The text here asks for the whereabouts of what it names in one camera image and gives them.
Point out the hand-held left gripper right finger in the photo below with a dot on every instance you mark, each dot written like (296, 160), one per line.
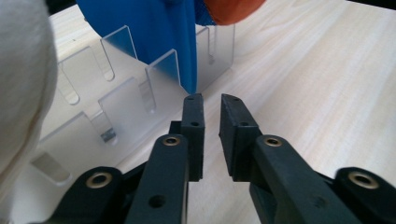
(243, 137)

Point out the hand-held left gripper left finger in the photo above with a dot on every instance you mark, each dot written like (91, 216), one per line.
(193, 130)

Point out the clear acrylic slotted rack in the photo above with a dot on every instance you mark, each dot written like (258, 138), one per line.
(124, 102)

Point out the blue and orange cap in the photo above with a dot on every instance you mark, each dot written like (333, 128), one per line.
(162, 34)

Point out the white cap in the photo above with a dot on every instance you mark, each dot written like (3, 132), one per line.
(21, 77)

